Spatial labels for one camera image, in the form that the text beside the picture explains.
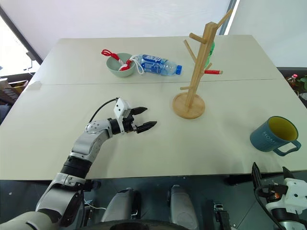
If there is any red and white rope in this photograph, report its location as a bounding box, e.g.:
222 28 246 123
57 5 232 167
100 48 145 75

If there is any blue mug with yellow inside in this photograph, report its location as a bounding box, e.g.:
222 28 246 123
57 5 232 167
249 115 302 157

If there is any red-capped drink bottle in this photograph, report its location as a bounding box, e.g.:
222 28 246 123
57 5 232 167
286 73 299 91

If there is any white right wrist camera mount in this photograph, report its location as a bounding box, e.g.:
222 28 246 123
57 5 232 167
264 178 307 214

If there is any thin white floor cable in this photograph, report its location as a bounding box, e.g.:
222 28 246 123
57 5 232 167
84 200 106 211

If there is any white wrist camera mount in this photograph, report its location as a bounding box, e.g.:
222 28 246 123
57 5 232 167
113 97 132 133
264 178 307 214

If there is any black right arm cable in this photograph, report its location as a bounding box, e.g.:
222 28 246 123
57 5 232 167
254 184 290 230

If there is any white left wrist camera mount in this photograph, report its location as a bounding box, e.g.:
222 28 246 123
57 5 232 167
113 97 132 133

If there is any pale green bowl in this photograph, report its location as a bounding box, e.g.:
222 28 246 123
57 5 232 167
106 52 136 78

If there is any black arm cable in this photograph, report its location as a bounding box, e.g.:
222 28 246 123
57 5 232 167
254 184 290 230
88 97 120 124

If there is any clear blue-label water bottle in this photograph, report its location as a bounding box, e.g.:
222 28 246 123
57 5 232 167
130 54 184 77

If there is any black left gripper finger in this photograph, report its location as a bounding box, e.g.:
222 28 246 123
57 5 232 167
135 121 158 135
131 106 149 116

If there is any green plant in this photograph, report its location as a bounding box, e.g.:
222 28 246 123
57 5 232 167
297 75 307 92

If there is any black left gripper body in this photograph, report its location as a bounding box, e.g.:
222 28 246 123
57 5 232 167
121 112 139 134

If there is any black window frame bar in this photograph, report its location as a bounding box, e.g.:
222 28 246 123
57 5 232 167
0 4 44 66

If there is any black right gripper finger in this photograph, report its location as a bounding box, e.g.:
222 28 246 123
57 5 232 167
251 161 263 193
282 166 295 180

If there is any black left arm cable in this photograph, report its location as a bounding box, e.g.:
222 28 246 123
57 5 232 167
88 97 120 124

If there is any grey rounded robot leg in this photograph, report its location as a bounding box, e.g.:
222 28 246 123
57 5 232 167
166 184 199 230
100 187 142 222

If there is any wooden mug tree stand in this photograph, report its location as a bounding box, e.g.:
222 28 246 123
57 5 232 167
172 9 234 120

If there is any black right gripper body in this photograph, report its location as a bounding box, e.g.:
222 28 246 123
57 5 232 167
260 182 288 205

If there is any dark rounded robot waist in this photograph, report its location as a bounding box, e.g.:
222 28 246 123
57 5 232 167
80 218 200 230

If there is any brown storage box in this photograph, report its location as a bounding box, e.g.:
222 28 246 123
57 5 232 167
0 80 29 106

